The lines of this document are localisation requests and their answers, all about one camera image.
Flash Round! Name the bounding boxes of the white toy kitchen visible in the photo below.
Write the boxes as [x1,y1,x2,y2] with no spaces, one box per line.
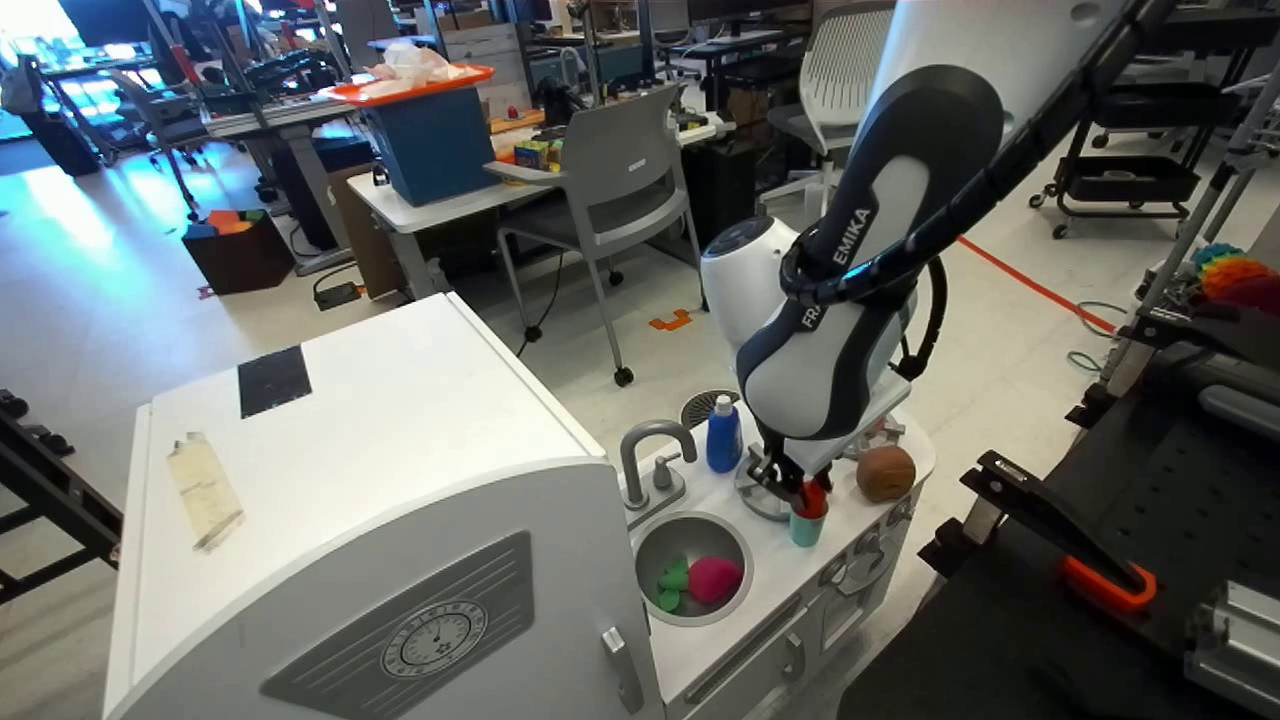
[101,292,935,720]

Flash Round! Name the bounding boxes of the aluminium extrusion rail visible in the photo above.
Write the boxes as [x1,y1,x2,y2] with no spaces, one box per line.
[1179,577,1280,711]

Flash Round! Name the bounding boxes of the white plastic bag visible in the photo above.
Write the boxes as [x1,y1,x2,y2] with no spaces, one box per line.
[374,39,456,88]

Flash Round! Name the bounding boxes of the pink toy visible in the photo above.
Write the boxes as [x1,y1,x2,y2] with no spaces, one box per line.
[685,552,748,615]

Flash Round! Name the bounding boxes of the blue storage bin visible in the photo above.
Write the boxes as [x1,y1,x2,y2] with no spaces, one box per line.
[365,83,500,212]

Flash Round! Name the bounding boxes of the rainbow coloured duster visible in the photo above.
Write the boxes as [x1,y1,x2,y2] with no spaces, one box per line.
[1189,241,1280,322]

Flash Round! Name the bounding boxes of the black square patch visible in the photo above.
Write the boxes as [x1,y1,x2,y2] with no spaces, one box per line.
[236,341,315,426]

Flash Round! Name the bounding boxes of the orange bin lid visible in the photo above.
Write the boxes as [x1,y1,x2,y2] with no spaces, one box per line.
[326,62,500,114]

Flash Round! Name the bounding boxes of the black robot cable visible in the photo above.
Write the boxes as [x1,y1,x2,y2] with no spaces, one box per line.
[775,244,953,388]

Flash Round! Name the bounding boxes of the beige paper label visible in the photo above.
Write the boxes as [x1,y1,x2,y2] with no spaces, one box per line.
[162,430,249,555]

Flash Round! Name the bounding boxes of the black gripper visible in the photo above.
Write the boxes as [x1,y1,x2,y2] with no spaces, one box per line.
[750,431,840,507]

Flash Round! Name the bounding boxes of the black clamp orange handle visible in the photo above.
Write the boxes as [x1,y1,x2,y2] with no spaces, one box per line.
[957,448,1165,620]

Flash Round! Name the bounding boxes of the grey toy faucet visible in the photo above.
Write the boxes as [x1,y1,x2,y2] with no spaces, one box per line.
[614,415,701,521]

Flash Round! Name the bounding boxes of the brown ball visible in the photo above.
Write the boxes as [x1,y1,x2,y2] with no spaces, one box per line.
[851,441,918,507]

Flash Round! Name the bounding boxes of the black floor power brick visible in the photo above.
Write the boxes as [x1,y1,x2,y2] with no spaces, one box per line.
[309,271,365,317]

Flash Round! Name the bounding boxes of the black floor box orange items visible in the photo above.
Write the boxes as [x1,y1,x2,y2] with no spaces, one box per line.
[181,203,294,301]

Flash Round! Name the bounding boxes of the black metal frame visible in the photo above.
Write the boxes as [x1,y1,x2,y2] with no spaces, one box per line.
[0,386,128,608]

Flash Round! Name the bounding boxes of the white office chair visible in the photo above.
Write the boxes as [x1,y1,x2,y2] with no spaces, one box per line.
[797,7,899,174]

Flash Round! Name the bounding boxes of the black wheeled cart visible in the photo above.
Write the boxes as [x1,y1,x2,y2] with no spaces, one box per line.
[1028,0,1211,244]

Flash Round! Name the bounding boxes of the grey toy sink bowl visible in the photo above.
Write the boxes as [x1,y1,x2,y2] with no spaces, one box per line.
[631,514,757,625]

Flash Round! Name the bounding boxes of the blue bottle white cap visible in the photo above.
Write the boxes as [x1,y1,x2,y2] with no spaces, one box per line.
[703,391,743,477]

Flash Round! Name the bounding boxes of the green toy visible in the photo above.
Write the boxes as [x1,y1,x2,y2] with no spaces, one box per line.
[646,552,696,615]

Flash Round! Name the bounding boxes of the grey table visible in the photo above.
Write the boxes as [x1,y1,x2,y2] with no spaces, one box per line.
[340,114,734,301]

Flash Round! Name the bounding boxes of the grey chair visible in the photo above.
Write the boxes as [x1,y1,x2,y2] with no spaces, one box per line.
[495,83,712,391]

